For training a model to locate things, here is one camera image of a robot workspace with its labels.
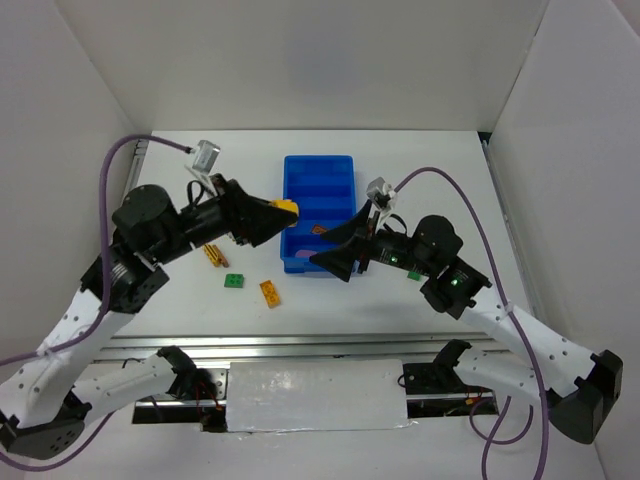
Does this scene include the yellow round flower lego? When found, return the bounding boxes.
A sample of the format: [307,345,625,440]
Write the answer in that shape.
[268,199,300,230]

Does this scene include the purple flower lego piece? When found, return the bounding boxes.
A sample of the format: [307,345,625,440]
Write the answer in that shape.
[294,249,317,259]

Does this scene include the yellow black striped lego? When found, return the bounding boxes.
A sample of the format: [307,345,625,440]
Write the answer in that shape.
[202,244,221,267]

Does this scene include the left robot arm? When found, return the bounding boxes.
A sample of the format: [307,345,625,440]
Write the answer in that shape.
[1,174,298,460]

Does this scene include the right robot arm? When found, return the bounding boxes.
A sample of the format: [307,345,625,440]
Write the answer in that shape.
[309,207,623,444]

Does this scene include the blue divided plastic tray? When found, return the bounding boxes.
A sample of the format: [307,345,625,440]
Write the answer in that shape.
[280,155,357,274]

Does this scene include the green lego brick left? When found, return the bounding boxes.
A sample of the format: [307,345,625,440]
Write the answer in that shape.
[223,273,245,289]

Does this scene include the orange lego brick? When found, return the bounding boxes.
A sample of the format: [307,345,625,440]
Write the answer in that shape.
[260,280,281,308]

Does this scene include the white cover plate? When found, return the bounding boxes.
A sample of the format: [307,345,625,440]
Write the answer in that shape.
[226,359,410,433]

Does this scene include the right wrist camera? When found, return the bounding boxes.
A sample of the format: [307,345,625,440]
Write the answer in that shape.
[366,177,397,227]

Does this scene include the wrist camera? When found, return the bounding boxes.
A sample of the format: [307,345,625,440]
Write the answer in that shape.
[189,140,221,174]
[366,177,397,227]

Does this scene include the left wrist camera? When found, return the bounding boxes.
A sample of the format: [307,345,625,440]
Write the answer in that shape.
[189,140,221,174]

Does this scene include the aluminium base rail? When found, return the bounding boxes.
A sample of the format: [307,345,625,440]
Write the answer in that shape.
[94,333,506,433]

